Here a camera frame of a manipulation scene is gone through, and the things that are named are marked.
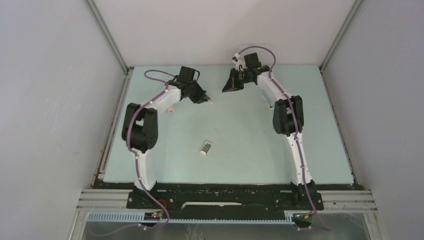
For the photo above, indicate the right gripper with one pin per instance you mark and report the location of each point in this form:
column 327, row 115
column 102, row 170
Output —
column 232, row 84

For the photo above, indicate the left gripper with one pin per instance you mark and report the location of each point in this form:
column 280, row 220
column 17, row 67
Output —
column 201, row 97

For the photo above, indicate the staple box tray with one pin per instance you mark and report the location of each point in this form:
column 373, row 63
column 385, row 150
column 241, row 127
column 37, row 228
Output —
column 206, row 147

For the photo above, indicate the blue stapler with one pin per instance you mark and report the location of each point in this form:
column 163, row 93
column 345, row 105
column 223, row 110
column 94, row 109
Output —
column 267, row 100

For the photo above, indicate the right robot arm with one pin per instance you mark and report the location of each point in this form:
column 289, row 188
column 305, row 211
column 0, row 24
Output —
column 288, row 113

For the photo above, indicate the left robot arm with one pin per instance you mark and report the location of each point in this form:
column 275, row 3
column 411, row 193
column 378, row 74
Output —
column 140, row 129

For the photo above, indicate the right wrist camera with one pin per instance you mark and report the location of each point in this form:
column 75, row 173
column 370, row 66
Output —
column 239, row 63

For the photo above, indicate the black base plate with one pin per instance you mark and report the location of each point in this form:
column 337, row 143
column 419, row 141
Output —
column 224, row 201

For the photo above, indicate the blue cable duct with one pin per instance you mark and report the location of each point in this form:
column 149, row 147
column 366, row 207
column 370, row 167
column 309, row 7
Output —
column 140, row 217

